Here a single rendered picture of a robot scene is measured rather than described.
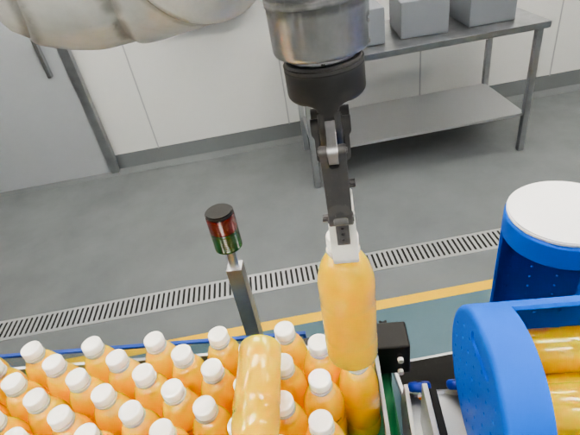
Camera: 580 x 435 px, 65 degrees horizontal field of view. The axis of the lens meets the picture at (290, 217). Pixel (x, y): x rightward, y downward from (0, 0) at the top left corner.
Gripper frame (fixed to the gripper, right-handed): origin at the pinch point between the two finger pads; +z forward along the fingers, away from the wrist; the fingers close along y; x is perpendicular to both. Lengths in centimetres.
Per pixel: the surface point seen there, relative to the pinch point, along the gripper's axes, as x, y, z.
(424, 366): -24, 73, 133
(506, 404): -19.0, -7.3, 26.9
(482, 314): -19.6, 6.3, 24.6
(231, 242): 25, 34, 28
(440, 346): -36, 93, 148
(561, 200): -56, 59, 44
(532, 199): -49, 60, 44
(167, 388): 33.9, 2.9, 34.5
